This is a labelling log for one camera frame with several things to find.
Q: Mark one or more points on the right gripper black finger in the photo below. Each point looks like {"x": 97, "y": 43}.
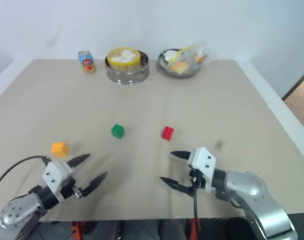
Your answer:
{"x": 181, "y": 155}
{"x": 175, "y": 185}

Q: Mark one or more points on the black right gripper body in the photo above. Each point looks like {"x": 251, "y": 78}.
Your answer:
{"x": 198, "y": 178}

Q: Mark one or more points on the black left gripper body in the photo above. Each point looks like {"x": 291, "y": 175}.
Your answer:
{"x": 68, "y": 191}

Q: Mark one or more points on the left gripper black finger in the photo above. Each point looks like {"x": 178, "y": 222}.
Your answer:
{"x": 96, "y": 182}
{"x": 79, "y": 159}

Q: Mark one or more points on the orange cube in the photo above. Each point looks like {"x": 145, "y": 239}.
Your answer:
{"x": 60, "y": 149}

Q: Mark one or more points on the red cube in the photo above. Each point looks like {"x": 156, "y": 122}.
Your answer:
{"x": 167, "y": 133}

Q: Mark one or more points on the red orange robot part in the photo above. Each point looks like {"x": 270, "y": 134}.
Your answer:
{"x": 78, "y": 228}
{"x": 194, "y": 228}

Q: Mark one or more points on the green cube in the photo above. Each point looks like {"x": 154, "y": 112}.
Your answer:
{"x": 117, "y": 131}

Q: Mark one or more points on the beige table cloth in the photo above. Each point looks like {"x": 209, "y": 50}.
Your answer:
{"x": 141, "y": 105}

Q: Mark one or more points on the golden bread roll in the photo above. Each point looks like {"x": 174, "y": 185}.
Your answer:
{"x": 200, "y": 58}
{"x": 179, "y": 67}

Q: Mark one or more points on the stainless steel bowl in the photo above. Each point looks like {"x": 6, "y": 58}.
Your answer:
{"x": 164, "y": 66}

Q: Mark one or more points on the stainless steel steamer pot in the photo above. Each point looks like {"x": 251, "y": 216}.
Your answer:
{"x": 128, "y": 76}

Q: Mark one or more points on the printed drink can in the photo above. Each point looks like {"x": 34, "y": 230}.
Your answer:
{"x": 87, "y": 62}

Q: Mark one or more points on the yellow steamer basket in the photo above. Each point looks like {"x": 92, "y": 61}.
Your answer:
{"x": 124, "y": 65}

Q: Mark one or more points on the white steamed bun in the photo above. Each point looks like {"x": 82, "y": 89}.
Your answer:
{"x": 128, "y": 55}
{"x": 116, "y": 59}

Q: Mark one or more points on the clear plastic bag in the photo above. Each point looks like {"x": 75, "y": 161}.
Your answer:
{"x": 199, "y": 48}

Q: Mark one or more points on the brown wooden furniture panel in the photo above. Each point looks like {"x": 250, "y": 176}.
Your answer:
{"x": 300, "y": 110}

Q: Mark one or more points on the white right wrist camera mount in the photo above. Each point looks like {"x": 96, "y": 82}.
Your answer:
{"x": 203, "y": 162}

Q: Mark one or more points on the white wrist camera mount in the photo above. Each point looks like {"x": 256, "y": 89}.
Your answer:
{"x": 203, "y": 162}
{"x": 55, "y": 175}

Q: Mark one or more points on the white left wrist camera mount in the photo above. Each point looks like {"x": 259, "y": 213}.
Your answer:
{"x": 55, "y": 175}

